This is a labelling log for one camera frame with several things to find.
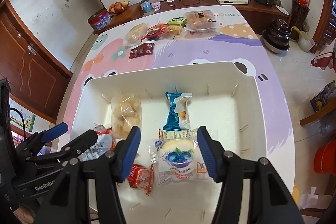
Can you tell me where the red snack packet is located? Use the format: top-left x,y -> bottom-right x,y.
127,163 -> 155,197

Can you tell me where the blueberry print bun packet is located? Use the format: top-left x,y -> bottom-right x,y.
150,136 -> 213,186

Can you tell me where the wooden television cabinet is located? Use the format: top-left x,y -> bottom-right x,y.
93,0 -> 292,35

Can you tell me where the red round tin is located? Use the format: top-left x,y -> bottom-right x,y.
87,9 -> 112,31

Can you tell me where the white plastic tray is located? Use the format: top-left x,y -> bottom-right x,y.
70,61 -> 269,224

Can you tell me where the red plastic basin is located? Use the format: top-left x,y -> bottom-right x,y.
314,144 -> 336,182

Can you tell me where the small yellow snack packet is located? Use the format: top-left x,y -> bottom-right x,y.
165,25 -> 184,35

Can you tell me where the dark printed box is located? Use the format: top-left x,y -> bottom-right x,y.
310,82 -> 336,112

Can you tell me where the brown wooden door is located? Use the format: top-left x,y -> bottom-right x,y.
0,0 -> 74,125

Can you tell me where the wicker fruit bowl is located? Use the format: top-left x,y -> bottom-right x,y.
108,1 -> 130,14

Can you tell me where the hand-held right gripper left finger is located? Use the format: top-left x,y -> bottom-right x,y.
47,126 -> 141,224

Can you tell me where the teal snack packet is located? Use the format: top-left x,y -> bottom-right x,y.
163,91 -> 193,132

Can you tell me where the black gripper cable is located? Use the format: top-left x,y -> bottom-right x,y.
9,108 -> 28,135

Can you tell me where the red and white cloth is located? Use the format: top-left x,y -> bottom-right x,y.
311,40 -> 336,69

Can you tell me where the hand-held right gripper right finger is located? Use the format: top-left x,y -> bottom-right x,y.
197,126 -> 301,224

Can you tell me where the clear bag beige crispy snack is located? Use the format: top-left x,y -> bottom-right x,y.
123,23 -> 149,46

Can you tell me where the person's left hand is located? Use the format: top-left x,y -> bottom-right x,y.
12,208 -> 36,224

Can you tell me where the dark red patterned packet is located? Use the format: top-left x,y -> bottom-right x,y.
129,42 -> 156,60

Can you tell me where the white bucket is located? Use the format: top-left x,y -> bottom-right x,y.
297,30 -> 315,53

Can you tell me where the clear pack of brown cakes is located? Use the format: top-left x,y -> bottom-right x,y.
183,10 -> 222,35

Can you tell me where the pile of fruit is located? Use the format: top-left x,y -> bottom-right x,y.
110,0 -> 129,11

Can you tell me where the white paper sheet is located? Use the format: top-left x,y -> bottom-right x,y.
274,4 -> 290,16

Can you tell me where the dark ceramic jar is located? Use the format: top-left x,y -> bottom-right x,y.
262,19 -> 291,53

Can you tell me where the cartoon printed tablecloth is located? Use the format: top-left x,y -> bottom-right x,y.
63,5 -> 294,224

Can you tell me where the green snack packet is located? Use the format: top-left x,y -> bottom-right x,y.
167,17 -> 187,25

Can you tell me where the wicker basket with red lid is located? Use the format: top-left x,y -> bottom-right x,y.
291,0 -> 310,28

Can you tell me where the silver white snack packet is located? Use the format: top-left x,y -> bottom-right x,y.
79,132 -> 116,161

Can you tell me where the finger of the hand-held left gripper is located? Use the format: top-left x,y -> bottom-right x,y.
25,130 -> 99,168
16,122 -> 69,153

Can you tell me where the red label date packet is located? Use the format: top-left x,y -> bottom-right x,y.
142,28 -> 164,42

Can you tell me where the clear bag of round puffs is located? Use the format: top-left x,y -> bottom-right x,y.
110,93 -> 142,139

